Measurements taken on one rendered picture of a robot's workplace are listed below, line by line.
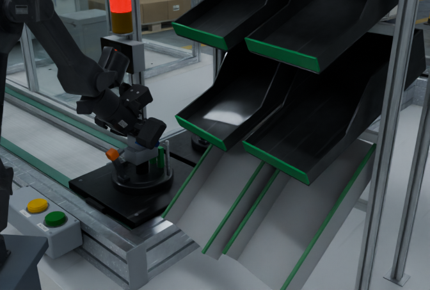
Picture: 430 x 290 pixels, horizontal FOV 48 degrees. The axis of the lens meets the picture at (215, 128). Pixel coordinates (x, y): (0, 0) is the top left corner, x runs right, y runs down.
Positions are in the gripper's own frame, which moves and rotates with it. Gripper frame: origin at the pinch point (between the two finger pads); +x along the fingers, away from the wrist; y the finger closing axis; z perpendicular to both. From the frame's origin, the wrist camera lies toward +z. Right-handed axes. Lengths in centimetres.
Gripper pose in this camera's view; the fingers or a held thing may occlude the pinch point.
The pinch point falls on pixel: (142, 134)
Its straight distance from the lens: 107.7
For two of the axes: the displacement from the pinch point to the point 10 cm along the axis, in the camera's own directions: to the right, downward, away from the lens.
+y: -7.4, -2.7, 6.2
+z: 5.0, -8.3, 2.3
